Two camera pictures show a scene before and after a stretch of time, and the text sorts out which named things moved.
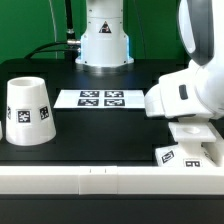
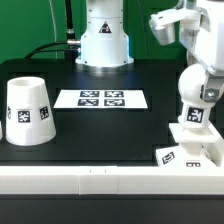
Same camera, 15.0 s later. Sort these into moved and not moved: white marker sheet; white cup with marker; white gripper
Moved: white gripper
Not moved: white cup with marker; white marker sheet
